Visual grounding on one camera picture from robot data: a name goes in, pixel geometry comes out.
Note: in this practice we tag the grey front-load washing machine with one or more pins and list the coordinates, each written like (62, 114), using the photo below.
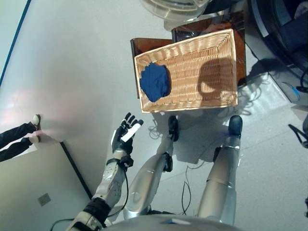
(276, 36)

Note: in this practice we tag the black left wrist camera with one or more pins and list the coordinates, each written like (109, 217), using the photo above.
(127, 161)

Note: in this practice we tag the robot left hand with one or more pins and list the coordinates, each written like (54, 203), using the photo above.
(121, 142)

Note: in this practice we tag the silver robot left leg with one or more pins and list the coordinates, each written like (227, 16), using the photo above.
(149, 178)

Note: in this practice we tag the person in black trousers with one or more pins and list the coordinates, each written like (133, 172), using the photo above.
(14, 132)

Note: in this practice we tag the grey robot torso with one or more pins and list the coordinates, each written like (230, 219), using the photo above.
(168, 223)

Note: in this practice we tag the silver robot right leg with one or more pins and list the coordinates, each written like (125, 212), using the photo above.
(223, 173)

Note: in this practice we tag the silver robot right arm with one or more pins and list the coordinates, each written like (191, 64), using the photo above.
(303, 138)

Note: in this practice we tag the brown wooden stool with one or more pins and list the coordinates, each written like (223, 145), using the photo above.
(154, 44)

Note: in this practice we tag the blue garment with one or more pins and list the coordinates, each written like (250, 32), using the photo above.
(154, 81)

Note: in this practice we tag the round glass washer door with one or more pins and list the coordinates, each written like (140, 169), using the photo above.
(173, 9)

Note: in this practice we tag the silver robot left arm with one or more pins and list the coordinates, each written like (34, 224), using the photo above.
(110, 183)

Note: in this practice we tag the rectangular wicker laundry basket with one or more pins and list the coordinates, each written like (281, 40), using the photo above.
(192, 72)

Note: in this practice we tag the silver robot leg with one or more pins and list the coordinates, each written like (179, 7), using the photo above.
(223, 173)
(149, 178)

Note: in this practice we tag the grey wall outlet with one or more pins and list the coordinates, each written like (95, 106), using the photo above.
(44, 199)

